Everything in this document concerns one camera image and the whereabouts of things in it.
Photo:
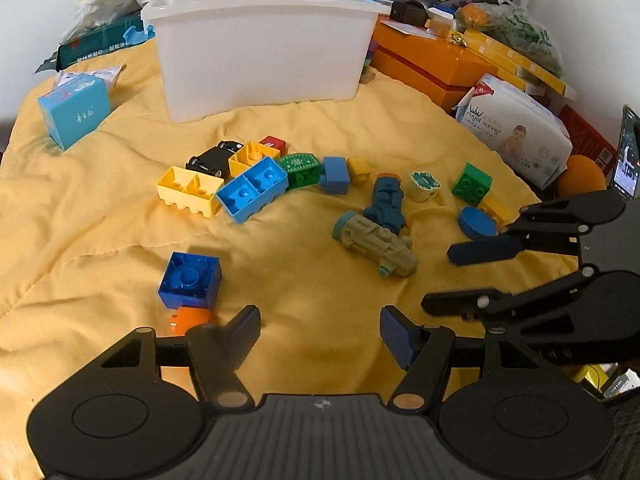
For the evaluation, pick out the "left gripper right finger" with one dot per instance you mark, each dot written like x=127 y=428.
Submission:
x=424 y=354

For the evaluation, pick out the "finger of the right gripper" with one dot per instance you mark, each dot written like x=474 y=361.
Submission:
x=505 y=247
x=489 y=304

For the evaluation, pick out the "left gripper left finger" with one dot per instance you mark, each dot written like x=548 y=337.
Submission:
x=216 y=353

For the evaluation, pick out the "orange toy brick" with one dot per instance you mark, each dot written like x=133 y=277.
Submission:
x=187 y=317

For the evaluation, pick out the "dark blue square brick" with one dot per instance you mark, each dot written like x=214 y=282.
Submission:
x=190 y=280

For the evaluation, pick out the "blue round disc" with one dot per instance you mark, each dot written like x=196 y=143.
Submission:
x=475 y=224

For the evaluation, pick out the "green square brick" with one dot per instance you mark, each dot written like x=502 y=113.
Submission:
x=472 y=185

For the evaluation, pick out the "beige toy train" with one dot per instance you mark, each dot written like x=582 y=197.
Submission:
x=390 y=252

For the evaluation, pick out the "teal toy train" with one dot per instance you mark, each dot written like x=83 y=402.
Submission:
x=385 y=208

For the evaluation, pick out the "yellow long brick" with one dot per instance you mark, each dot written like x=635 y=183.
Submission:
x=188 y=189

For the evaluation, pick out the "blue double brick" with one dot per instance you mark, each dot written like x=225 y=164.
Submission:
x=256 y=187

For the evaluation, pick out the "small yellow brick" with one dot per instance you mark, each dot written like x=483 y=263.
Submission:
x=359 y=170

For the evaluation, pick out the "blue small brick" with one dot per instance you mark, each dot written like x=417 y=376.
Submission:
x=334 y=177

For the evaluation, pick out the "green patterned brick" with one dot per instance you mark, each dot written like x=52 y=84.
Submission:
x=302 y=169

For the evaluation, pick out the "orange ball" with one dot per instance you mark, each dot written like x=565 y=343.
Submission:
x=582 y=175

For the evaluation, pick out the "smartphone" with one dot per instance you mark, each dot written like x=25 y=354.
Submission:
x=625 y=176

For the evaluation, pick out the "red box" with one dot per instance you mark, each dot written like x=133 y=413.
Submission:
x=588 y=141

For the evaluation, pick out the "white diaper pack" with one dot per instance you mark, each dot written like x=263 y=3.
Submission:
x=528 y=137

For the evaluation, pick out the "cream frog block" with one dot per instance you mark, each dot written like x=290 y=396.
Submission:
x=420 y=186

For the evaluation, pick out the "yellow flat boxes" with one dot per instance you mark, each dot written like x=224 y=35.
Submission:
x=516 y=65

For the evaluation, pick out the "yellow cloth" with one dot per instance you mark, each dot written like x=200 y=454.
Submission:
x=85 y=239

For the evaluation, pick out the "black toy car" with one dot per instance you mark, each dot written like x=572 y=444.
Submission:
x=215 y=161

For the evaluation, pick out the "orange box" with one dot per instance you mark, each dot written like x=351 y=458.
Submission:
x=431 y=65

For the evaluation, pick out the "yellow square brick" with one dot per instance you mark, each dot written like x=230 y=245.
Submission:
x=247 y=156

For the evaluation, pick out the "green items mesh bag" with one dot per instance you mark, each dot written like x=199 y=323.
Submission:
x=511 y=25

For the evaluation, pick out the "red small brick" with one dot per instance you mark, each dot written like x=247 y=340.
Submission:
x=276 y=143

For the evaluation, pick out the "light blue carton box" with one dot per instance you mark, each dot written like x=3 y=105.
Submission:
x=74 y=109

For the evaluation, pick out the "white plastic bin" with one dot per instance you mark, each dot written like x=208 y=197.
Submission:
x=218 y=55

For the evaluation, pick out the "dark green wipes pack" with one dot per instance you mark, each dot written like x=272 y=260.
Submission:
x=123 y=33

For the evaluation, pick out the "colourful ring stacker toy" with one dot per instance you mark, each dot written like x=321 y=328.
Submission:
x=366 y=73

